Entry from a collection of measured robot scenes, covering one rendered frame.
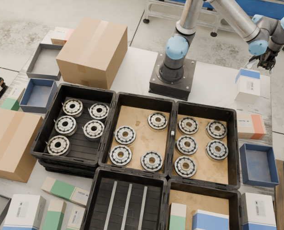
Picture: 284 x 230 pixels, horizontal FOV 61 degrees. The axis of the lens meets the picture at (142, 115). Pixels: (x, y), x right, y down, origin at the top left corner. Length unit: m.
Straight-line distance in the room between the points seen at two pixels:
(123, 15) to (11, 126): 2.29
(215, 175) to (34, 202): 0.82
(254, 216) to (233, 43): 2.25
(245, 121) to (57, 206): 1.05
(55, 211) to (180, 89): 0.91
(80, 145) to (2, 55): 2.00
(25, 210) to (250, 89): 1.35
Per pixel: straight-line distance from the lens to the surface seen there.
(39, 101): 1.57
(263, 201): 1.30
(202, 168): 1.19
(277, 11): 3.03
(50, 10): 3.47
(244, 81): 1.62
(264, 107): 1.67
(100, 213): 1.11
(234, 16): 1.15
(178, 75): 1.45
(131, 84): 1.56
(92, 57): 1.45
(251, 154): 1.46
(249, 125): 1.46
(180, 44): 1.35
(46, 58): 1.80
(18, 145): 1.27
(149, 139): 1.21
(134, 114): 1.28
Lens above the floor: 1.91
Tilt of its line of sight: 58 degrees down
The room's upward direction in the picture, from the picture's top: 4 degrees clockwise
